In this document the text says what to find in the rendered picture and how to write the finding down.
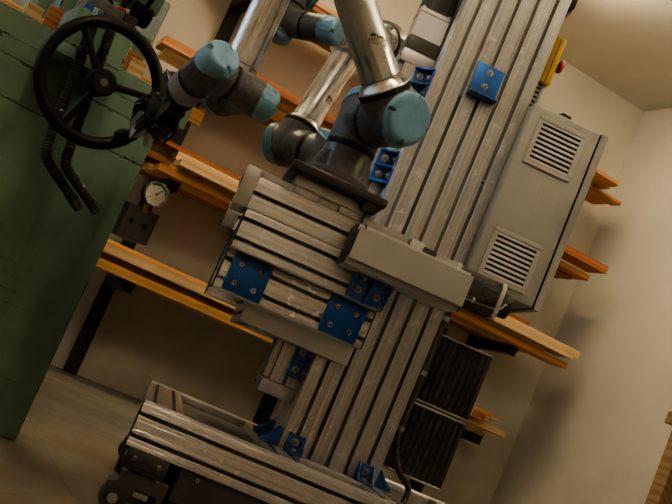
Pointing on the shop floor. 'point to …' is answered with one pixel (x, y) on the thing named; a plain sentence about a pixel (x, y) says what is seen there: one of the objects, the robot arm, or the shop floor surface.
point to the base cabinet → (45, 250)
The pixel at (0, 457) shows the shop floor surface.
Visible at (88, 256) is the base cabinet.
